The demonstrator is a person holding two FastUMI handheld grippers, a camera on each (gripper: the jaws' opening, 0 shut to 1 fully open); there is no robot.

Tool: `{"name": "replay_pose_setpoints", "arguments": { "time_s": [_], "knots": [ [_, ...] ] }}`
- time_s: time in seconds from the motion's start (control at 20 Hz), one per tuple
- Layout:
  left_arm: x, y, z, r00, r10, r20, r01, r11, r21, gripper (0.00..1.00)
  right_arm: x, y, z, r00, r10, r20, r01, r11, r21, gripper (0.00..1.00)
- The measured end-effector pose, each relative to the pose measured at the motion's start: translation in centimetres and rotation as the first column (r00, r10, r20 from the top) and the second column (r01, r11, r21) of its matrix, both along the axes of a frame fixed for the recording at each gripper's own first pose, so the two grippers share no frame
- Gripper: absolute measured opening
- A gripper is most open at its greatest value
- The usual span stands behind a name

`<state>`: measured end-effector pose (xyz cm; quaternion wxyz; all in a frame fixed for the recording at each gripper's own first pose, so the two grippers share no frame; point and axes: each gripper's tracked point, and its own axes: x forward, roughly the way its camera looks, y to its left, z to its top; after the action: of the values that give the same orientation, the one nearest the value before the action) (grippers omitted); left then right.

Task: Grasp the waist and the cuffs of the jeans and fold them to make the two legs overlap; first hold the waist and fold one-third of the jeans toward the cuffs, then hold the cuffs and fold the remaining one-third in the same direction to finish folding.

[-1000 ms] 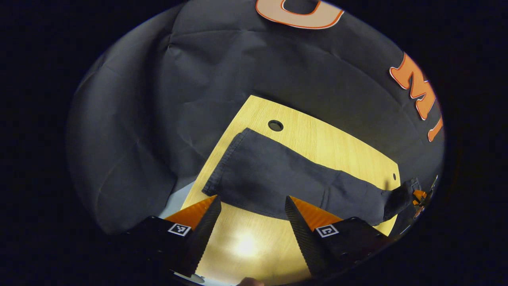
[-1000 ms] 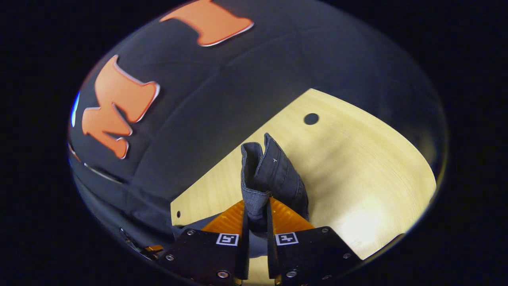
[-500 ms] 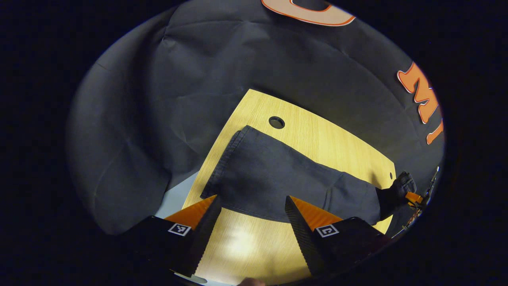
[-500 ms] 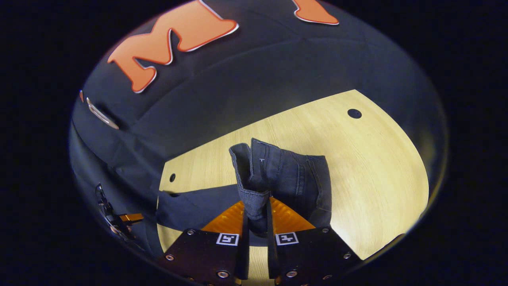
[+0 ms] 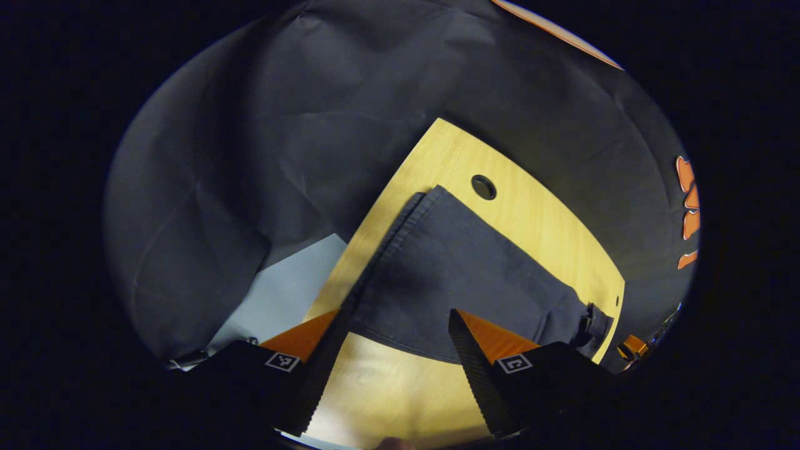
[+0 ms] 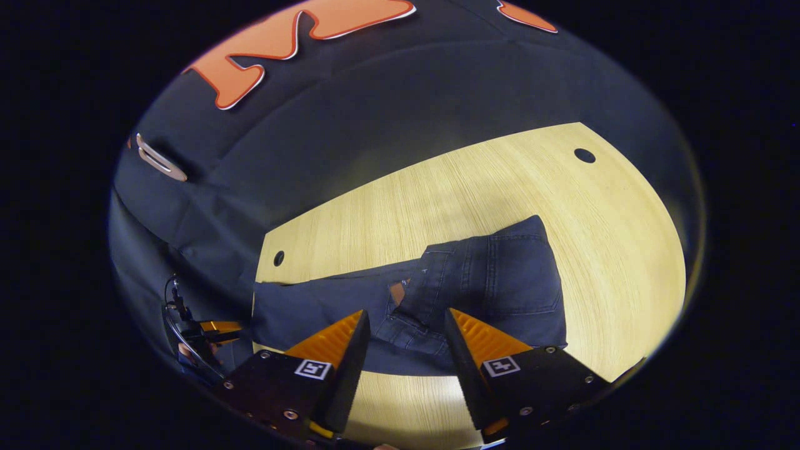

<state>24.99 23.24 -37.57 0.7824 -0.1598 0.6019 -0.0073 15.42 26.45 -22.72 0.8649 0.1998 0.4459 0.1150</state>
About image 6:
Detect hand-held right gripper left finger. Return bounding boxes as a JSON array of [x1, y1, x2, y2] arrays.
[[211, 309, 372, 443]]

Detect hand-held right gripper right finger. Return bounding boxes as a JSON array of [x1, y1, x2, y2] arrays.
[[444, 306, 613, 446]]

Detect dark blue jeans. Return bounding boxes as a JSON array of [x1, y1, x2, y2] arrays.
[[252, 215, 568, 376]]

